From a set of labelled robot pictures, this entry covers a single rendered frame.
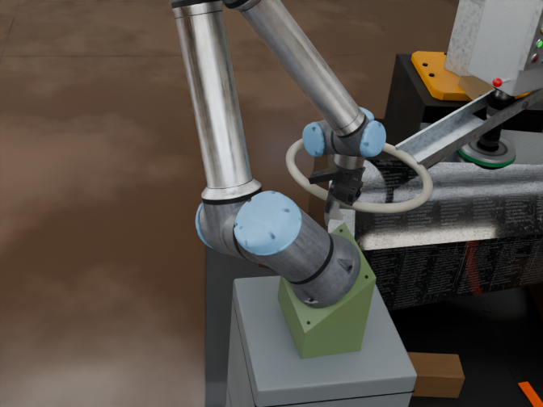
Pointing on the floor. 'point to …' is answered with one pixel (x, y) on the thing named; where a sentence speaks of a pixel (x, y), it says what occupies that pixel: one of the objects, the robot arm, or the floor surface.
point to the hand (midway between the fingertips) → (329, 216)
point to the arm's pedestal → (290, 388)
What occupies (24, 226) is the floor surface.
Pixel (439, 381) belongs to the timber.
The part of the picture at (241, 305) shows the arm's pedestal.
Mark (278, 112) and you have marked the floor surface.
